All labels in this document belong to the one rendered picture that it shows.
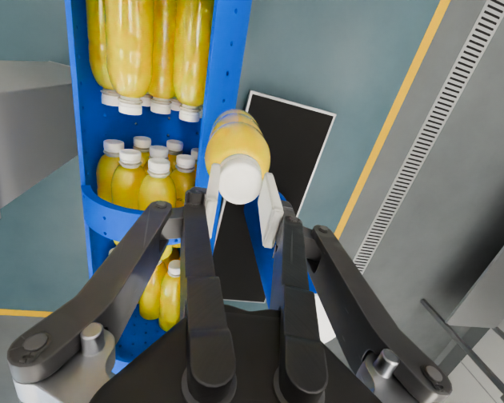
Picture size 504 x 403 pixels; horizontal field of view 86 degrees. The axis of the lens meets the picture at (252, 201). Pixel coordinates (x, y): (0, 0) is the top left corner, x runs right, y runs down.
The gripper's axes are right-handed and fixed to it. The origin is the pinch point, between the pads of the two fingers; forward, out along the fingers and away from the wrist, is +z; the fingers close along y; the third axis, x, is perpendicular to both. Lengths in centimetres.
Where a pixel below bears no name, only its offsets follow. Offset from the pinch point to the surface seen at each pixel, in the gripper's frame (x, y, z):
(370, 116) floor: -1, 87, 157
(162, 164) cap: -9.3, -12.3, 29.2
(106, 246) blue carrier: -39, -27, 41
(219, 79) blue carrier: 6.7, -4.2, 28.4
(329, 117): -5, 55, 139
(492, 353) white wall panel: -195, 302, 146
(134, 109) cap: -1.4, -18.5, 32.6
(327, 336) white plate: -73, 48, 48
